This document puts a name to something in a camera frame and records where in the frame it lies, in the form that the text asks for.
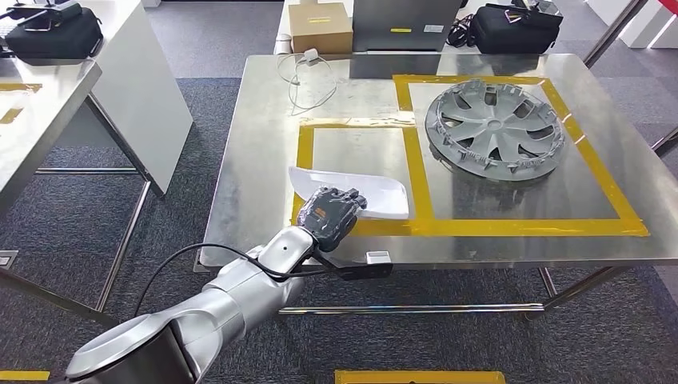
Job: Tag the white plastic car part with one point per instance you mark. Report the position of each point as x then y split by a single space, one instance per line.
386 196

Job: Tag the steel table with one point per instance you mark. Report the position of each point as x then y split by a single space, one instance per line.
37 127

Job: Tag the steel workbench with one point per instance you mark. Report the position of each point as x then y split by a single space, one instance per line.
254 159

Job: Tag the metal floor socket plate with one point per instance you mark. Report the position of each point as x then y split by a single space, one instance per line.
198 262

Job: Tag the chrome stanchion post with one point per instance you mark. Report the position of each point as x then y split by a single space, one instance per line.
614 33
665 142

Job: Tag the yellow tape on workbench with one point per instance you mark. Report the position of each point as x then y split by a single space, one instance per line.
418 180

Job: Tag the black equipment bag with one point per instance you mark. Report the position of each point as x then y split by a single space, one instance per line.
53 40
511 34

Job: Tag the cardboard box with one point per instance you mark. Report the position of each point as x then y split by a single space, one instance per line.
320 26

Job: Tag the white cabinet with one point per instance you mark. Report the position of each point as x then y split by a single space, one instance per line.
646 26

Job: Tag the yellow floor tape strip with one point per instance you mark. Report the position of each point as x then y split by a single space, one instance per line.
24 376

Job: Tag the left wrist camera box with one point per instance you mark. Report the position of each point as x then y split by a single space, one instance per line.
371 267

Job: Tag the grey metal case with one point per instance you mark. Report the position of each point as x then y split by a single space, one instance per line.
405 21

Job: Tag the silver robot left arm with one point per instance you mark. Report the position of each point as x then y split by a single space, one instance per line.
222 307

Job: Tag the grey wheel hubcap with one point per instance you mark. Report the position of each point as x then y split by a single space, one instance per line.
495 127

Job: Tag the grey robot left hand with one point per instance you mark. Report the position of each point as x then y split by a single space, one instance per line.
328 217

